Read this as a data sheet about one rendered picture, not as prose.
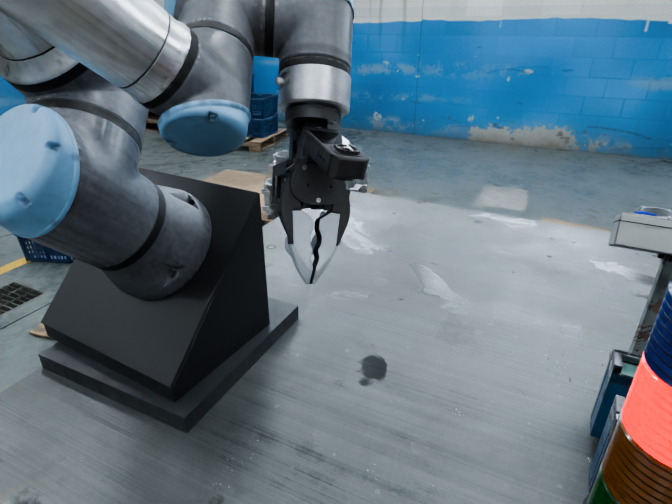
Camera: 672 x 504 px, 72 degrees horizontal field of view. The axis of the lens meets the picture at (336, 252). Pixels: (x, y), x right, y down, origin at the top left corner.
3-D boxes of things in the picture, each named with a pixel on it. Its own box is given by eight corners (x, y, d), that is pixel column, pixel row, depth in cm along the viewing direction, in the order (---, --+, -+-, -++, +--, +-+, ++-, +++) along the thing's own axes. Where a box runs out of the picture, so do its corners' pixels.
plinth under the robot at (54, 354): (298, 318, 92) (298, 305, 90) (187, 433, 66) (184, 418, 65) (176, 282, 104) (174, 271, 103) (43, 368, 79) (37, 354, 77)
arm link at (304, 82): (363, 73, 56) (287, 56, 51) (361, 113, 56) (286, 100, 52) (333, 93, 64) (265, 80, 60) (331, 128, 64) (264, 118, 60)
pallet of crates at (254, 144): (288, 137, 593) (285, 72, 558) (260, 152, 525) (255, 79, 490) (207, 131, 626) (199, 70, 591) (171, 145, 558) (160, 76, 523)
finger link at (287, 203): (311, 244, 58) (314, 175, 57) (316, 245, 56) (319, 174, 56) (275, 243, 56) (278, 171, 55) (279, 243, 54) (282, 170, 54)
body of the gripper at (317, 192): (321, 213, 64) (325, 127, 64) (348, 211, 56) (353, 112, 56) (268, 209, 61) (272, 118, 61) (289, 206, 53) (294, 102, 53)
